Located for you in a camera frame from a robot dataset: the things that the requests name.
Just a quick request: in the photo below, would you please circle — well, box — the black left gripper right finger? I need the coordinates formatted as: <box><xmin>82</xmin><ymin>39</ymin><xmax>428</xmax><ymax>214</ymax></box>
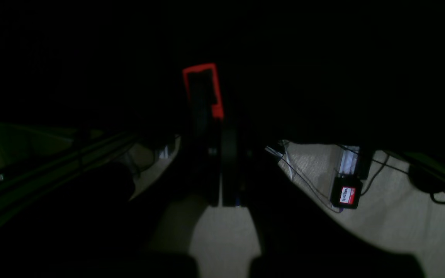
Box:
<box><xmin>221</xmin><ymin>127</ymin><xmax>424</xmax><ymax>278</ymax></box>

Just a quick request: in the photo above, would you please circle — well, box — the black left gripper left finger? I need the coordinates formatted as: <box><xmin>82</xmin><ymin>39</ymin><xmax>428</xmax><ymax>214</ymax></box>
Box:
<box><xmin>122</xmin><ymin>124</ymin><xmax>223</xmax><ymax>278</ymax></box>

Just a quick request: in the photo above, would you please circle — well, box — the black red power adapter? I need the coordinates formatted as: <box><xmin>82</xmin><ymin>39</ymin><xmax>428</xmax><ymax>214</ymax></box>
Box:
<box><xmin>329</xmin><ymin>175</ymin><xmax>363</xmax><ymax>209</ymax></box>

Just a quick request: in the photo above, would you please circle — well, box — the red black left clamp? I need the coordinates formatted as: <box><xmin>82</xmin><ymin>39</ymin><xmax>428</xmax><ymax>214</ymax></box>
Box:
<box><xmin>182</xmin><ymin>63</ymin><xmax>224</xmax><ymax>130</ymax></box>

